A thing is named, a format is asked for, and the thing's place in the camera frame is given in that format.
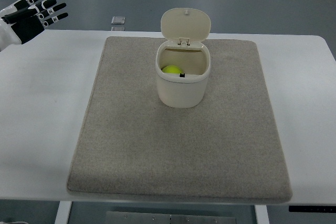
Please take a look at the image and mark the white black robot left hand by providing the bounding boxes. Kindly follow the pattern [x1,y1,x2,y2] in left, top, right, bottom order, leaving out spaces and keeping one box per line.
[1,0,68,51]

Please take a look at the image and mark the yellow tennis ball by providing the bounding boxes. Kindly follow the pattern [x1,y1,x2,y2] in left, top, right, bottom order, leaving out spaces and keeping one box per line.
[162,65,183,74]

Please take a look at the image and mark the small clear floor plate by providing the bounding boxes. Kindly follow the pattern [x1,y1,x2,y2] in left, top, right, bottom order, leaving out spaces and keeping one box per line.
[111,16,125,25]

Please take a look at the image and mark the cream lidded plastic bin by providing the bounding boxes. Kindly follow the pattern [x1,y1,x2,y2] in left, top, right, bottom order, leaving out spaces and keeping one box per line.
[155,7,211,108]

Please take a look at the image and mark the beige felt mat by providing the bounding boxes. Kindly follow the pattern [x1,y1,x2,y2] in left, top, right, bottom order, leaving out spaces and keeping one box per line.
[67,37,292,203]

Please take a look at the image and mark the white table leg left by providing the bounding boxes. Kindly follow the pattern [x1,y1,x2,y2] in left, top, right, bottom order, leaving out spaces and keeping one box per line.
[54,201,72,224]

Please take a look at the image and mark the white table leg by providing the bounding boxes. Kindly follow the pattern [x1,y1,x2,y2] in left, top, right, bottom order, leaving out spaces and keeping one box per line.
[255,205,270,224]
[54,201,72,224]

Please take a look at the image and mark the white table leg right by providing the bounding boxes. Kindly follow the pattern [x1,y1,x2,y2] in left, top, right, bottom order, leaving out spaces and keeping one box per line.
[255,205,270,224]

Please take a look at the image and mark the black table control panel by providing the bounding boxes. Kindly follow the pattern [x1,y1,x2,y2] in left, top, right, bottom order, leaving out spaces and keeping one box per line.
[288,205,336,213]

